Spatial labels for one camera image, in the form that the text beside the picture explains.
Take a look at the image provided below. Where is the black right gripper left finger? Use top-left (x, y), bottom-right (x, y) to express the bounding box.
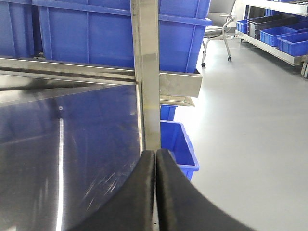
top-left (70, 150), bottom-right (155, 231)

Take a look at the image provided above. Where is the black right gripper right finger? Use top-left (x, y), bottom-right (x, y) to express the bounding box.
top-left (156, 149), bottom-right (251, 231)

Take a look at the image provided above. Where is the small blue bin on floor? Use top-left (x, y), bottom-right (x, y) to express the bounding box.
top-left (160, 105), bottom-right (200, 180)

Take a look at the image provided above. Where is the blue bin right on shelf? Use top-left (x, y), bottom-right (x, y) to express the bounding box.
top-left (32, 0), bottom-right (212, 73)

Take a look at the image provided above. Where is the blue bin with red bags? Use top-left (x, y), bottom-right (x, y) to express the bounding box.
top-left (0, 0), bottom-right (42, 58)

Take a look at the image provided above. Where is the steel rack with bins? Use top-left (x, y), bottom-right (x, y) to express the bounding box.
top-left (235, 0), bottom-right (308, 78)

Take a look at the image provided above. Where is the stainless steel shelf frame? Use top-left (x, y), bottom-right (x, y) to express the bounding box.
top-left (0, 0), bottom-right (203, 151)

